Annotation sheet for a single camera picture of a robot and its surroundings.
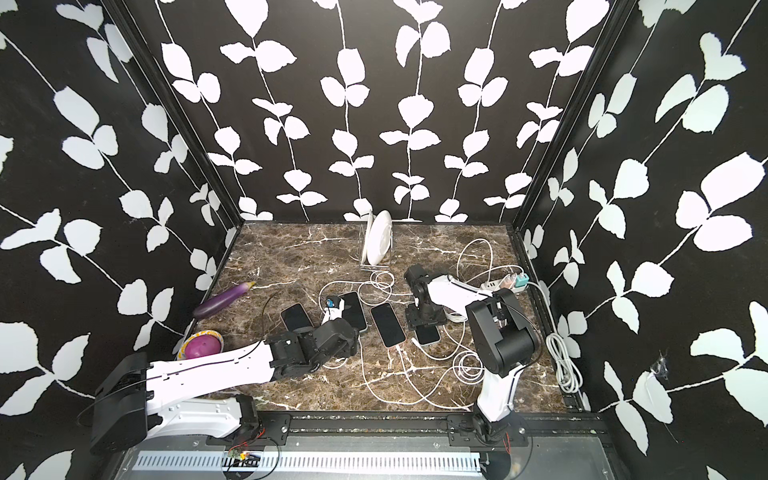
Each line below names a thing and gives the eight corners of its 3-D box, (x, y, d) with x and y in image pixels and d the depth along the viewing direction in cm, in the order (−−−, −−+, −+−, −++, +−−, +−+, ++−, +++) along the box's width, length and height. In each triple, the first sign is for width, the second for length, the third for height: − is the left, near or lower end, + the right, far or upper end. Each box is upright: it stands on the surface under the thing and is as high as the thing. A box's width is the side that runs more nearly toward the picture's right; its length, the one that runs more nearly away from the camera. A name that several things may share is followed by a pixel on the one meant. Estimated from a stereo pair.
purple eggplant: (201, 324, 94) (195, 319, 92) (196, 314, 96) (191, 309, 94) (259, 289, 103) (255, 284, 100) (254, 282, 105) (250, 276, 102)
